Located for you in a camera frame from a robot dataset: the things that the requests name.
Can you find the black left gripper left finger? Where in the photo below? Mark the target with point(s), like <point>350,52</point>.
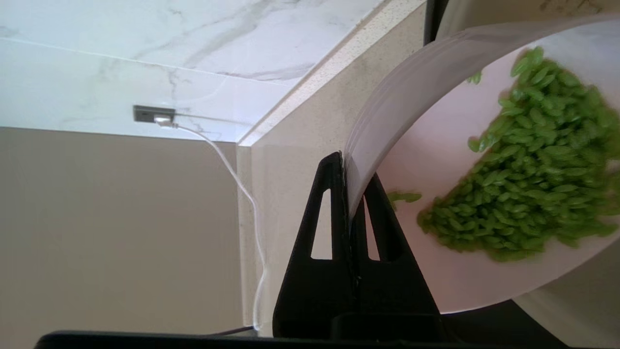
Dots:
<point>315,291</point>

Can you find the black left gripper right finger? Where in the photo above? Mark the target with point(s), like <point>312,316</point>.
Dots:
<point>392,295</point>

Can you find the pink bowl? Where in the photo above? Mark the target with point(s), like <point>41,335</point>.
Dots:
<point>436,160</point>

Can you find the chopped green vegetables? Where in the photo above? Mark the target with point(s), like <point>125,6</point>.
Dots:
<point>533,184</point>

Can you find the cream inner pot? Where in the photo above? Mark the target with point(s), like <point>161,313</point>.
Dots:
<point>484,14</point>

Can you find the grey wall outlet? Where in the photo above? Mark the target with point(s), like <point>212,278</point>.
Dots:
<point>143,114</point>

